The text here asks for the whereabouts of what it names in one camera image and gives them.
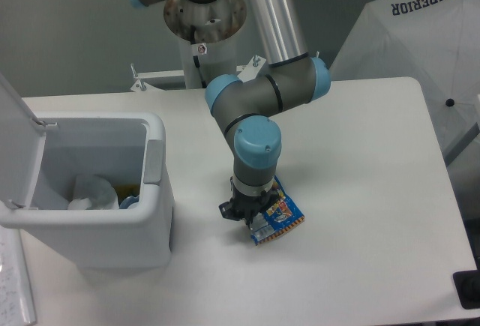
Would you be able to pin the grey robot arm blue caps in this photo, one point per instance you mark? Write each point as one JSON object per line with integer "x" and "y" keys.
{"x": 244, "y": 110}

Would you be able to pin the yellow green trash item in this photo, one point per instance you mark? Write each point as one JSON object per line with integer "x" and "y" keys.
{"x": 126, "y": 190}

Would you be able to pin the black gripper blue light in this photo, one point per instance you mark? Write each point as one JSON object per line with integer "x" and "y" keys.
{"x": 244, "y": 208}

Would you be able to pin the white crumpled paper trash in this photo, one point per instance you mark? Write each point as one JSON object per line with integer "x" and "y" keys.
{"x": 92, "y": 192}

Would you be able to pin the white trash can lid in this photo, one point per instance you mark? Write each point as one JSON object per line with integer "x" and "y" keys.
{"x": 23, "y": 139}

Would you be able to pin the paper sheet in sleeve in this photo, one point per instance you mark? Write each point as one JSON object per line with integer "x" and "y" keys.
{"x": 17, "y": 304}

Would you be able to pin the white plastic trash can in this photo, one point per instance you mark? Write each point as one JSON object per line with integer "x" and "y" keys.
{"x": 123, "y": 149}

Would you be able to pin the blue snack wrapper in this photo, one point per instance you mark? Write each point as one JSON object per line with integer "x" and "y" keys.
{"x": 280, "y": 218}

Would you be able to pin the crushed clear plastic bottle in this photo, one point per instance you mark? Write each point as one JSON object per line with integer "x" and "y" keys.
{"x": 129, "y": 202}

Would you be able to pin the black device at table edge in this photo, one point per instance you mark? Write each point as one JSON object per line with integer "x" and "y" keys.
{"x": 467, "y": 286}

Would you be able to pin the white metal base bracket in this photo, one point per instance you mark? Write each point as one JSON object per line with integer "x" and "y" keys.
{"x": 175, "y": 79}

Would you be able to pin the white umbrella with lettering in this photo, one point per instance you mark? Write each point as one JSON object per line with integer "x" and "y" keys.
{"x": 435, "y": 42}

